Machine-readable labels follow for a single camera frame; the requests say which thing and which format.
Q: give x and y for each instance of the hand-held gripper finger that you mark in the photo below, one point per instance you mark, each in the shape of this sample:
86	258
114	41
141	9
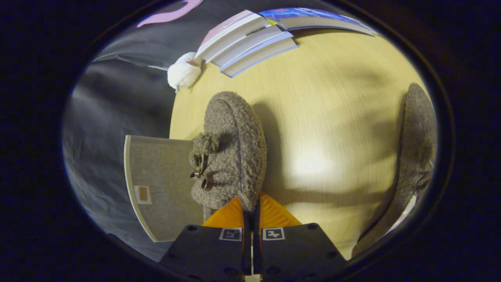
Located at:
247	243
256	243

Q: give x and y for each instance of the grey fuzzy shoe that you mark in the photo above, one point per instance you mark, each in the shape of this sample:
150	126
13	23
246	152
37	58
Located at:
417	145
238	149

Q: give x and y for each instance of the grey fabric storage box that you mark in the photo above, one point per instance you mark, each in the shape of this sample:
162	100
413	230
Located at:
164	176

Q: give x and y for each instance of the white plush toy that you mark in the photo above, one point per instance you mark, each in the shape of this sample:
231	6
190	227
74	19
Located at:
183	73

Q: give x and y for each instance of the black backdrop cloth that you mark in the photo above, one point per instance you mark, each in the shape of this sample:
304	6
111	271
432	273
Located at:
117	109

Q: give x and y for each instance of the pink cover book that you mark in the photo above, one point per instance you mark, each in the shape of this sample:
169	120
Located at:
231	33

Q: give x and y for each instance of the blue cover book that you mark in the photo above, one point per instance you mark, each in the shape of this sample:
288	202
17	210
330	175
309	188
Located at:
313	17

